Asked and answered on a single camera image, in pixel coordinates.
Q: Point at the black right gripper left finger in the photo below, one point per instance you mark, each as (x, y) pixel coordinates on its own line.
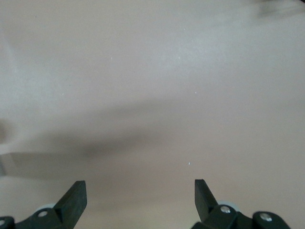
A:
(69, 210)

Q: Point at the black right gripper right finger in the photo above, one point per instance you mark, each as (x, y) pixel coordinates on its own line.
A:
(207, 210)

